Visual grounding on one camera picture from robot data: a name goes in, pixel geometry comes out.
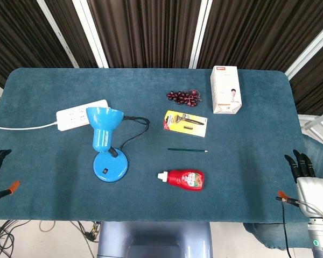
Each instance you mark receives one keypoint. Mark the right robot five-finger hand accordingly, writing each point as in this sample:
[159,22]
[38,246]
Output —
[312,193]

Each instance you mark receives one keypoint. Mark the blue desk lamp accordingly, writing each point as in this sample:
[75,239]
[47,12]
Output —
[105,134]

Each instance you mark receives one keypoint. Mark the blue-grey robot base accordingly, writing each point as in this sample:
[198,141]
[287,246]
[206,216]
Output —
[154,239]

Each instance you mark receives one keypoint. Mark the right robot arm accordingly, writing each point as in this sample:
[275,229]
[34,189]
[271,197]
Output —
[321,236]

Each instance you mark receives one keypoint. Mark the white power strip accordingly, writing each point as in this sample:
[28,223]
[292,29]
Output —
[78,117]

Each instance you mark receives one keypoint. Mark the red ketchup squeeze bottle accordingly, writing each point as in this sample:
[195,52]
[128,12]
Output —
[188,179]

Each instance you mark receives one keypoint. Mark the green pencil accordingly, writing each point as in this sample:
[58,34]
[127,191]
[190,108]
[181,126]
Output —
[187,150]

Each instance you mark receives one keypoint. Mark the white carton box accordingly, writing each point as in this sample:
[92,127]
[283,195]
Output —
[226,91]

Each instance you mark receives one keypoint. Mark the razor in yellow blister pack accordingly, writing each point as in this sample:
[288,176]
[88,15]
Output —
[185,123]

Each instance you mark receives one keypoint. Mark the blue table mat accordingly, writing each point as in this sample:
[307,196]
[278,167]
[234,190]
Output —
[156,193]

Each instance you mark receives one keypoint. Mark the dark red grape bunch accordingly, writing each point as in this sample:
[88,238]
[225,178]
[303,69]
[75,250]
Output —
[184,97]

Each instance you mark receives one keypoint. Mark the dark brown pleated curtain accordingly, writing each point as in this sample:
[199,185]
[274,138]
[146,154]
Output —
[150,32]

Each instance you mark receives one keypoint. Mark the white aluminium frame rack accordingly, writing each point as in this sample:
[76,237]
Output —
[316,126]

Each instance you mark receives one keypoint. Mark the white aluminium frame bar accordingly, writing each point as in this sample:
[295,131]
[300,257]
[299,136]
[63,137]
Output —
[200,33]
[57,33]
[309,45]
[90,33]

